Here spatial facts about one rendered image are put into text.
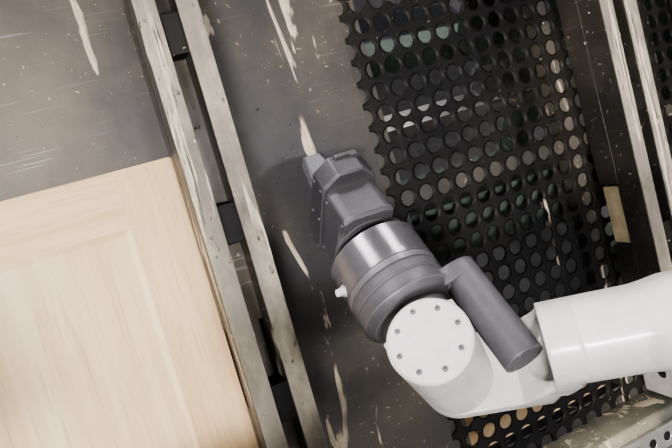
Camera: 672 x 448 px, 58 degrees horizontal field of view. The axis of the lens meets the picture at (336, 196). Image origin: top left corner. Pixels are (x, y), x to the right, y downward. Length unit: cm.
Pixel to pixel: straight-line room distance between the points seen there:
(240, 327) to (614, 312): 33
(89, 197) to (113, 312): 11
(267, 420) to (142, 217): 23
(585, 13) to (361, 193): 42
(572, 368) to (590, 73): 47
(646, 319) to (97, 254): 48
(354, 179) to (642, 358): 27
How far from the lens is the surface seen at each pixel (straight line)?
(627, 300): 49
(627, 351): 48
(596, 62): 85
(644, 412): 95
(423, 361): 45
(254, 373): 61
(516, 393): 54
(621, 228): 90
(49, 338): 65
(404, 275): 50
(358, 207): 54
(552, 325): 48
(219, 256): 59
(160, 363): 65
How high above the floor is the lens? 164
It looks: 40 degrees down
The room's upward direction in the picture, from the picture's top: straight up
